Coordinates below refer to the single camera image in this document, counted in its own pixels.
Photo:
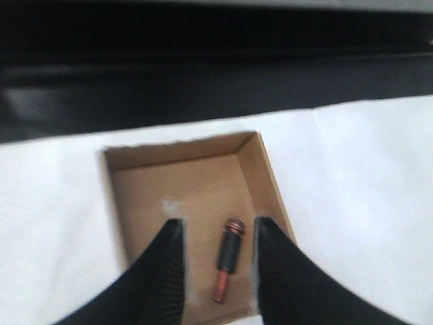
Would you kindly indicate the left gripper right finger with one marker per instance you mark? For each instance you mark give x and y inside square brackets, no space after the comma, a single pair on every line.
[291,281]

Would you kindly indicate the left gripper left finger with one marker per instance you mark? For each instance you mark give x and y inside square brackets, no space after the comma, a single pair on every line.
[155,281]

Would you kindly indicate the brown cardboard box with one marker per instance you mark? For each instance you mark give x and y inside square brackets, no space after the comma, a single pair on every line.
[189,193]

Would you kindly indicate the copper bolt in black sleeve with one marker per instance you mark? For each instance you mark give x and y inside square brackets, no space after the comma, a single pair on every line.
[228,252]

